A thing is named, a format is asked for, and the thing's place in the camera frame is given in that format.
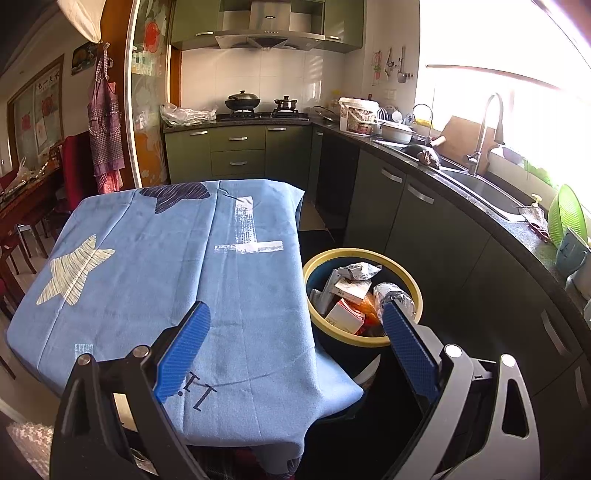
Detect green plastic colander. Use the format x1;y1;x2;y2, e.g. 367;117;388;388
547;184;591;250

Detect red upholstered wooden chair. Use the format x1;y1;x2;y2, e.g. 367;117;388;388
62;131;100;204

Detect checkered apron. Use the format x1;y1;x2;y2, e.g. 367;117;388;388
88;44;125;195

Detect blue mug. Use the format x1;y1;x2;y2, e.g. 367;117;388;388
555;227;591;278

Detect framed wall poster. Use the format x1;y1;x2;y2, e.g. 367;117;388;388
7;55;65;162

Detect steel range hood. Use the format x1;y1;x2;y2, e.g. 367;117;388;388
215;0;324;51

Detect hanging kitchen utensils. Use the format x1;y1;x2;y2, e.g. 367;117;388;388
385;46;411;84

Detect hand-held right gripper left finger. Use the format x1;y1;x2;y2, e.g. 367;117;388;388
50;301;218;480

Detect clear plastic bag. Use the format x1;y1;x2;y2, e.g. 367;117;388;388
160;102;218;126

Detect pink and white carton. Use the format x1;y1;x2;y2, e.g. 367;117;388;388
324;299;365;334

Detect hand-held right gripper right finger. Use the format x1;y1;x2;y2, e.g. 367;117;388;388
381;298;541;480

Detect white plastic bucket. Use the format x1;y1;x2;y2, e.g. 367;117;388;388
338;97;379;136

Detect white snack wrapper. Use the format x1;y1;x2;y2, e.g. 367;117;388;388
337;261;382;282

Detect dark pan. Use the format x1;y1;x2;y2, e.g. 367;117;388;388
399;143;444;168

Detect glass pot lid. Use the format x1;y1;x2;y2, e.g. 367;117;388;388
313;105;342;125

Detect crumpled clear plastic sheet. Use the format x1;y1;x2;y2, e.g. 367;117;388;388
0;159;47;195

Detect wall clock picture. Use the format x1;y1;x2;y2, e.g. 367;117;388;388
71;41;100;75

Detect wooden dining table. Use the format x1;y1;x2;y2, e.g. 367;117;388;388
0;164;63;259

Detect steel kitchen faucet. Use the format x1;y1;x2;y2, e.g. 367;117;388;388
466;92;506;176

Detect green kitchen base cabinets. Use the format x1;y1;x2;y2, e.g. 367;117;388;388
164;122;591;416

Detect yellow rimmed trash bin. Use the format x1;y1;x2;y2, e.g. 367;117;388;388
302;248;423;384

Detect clear plastic water bottle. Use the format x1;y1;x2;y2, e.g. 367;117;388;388
373;282;419;324

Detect beige illustrated carton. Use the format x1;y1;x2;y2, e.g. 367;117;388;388
332;277;372;303

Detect black lidded wok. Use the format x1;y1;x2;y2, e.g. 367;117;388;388
225;90;262;113

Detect wooden cutting board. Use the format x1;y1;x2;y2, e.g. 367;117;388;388
438;115;502;176

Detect blue star print tablecloth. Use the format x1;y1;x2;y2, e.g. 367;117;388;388
7;179;365;476

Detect gas stove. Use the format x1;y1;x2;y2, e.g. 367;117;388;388
217;111;311;123

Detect sliding glass door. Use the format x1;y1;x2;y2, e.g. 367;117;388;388
126;0;183;190

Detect white curtain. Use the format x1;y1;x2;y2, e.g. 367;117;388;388
58;0;105;44

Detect steel kitchen sink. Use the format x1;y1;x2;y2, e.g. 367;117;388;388
438;166;532;222

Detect white basin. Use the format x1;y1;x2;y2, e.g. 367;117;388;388
381;121;416;144

